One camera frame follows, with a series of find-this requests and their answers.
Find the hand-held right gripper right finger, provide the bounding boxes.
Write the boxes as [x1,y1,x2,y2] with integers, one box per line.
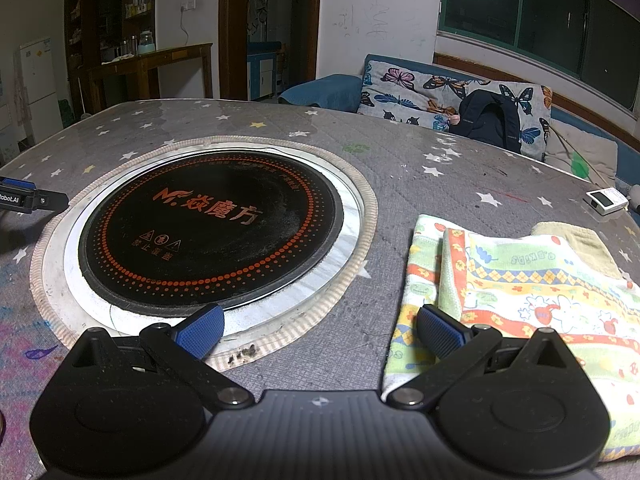
[387,303,572,410]

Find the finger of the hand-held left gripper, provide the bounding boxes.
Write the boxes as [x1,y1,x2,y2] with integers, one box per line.
[33,190,70,211]

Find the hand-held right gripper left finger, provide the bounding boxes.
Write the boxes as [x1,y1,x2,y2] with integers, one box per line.
[71,303,256,409]

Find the colourful printed children's garment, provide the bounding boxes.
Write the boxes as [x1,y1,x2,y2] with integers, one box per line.
[382,214,640,462]

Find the round black induction cooker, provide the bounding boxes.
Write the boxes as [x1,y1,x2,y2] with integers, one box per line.
[42,139,379,357]

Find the white refrigerator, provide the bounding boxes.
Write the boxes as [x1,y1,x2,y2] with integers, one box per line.
[18,37,64,134]

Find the dark wooden desk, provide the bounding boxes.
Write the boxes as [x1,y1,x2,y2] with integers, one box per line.
[87,43,215,112]

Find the pale yellow cloth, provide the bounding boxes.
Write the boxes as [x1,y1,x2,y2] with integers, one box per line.
[532,222,622,279]

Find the dark wooden shelf cabinet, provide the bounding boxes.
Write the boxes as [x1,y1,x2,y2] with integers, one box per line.
[63,0,159,111]

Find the small white device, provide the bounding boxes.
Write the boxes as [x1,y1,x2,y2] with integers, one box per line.
[583,186,630,217]

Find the green toy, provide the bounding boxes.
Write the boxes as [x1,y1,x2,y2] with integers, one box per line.
[569,151,592,179]

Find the black backpack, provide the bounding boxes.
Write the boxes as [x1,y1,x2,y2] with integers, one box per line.
[448,88,524,152]

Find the cream cushion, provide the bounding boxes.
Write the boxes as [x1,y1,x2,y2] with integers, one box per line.
[544,121,619,184]

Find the butterfly print cushion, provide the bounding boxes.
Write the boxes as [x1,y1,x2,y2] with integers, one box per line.
[357,57,554,162]

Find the blue and white cabinet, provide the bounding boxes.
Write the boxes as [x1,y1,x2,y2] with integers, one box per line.
[247,41,281,102]

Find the blue sofa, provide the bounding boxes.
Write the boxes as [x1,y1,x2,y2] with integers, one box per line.
[278,53,640,192]

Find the green-framed window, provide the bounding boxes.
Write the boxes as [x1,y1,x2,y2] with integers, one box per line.
[436,0,640,108]

